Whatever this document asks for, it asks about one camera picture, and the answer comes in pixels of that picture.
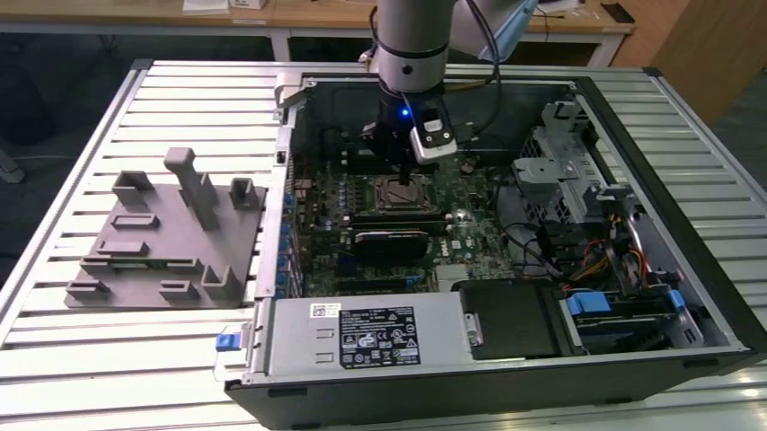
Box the metal socket cover frame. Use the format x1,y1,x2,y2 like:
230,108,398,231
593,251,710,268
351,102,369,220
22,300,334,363
377,175,434,211

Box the CPU socket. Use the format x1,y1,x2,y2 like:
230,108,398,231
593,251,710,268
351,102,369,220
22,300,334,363
373,173,438,213

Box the green motherboard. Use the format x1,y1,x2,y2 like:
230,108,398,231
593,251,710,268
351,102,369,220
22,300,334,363
286,154,529,298

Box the black graphics card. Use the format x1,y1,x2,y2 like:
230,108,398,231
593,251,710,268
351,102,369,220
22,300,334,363
351,229,431,262

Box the silver drive cage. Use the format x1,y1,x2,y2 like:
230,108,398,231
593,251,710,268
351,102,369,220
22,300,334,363
511,101,609,225

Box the small silver heat sink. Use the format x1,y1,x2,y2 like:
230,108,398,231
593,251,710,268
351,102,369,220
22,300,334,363
435,264,474,285

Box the black expansion slot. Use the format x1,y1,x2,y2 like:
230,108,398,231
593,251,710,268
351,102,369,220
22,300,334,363
334,277,434,295

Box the grey plastic parts rack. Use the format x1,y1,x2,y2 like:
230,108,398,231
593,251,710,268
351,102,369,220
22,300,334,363
65,146,270,311

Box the small black box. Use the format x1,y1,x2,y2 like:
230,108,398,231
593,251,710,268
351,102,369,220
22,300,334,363
601,2,637,24

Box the silver power supply unit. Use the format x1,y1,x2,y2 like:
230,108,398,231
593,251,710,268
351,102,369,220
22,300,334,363
263,297,467,374

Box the blue disk carrier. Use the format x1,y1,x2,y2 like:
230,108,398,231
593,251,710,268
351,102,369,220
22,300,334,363
565,289,686,325

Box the green RAM stick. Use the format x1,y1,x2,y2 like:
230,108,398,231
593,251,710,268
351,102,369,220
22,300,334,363
111,259,173,272

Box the brown wooden cabinet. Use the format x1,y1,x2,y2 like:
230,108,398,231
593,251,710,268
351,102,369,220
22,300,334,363
612,0,767,129

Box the black and silver PC case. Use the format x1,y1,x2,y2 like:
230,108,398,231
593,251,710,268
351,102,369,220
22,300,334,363
214,70,762,431

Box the wooden desk white legs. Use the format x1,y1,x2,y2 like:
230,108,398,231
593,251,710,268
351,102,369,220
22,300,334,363
0,0,638,68

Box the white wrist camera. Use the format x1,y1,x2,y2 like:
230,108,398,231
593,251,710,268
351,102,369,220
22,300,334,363
409,106,459,164

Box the orange yellow wire bundle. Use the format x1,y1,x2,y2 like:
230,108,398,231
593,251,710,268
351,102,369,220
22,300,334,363
561,213,656,293

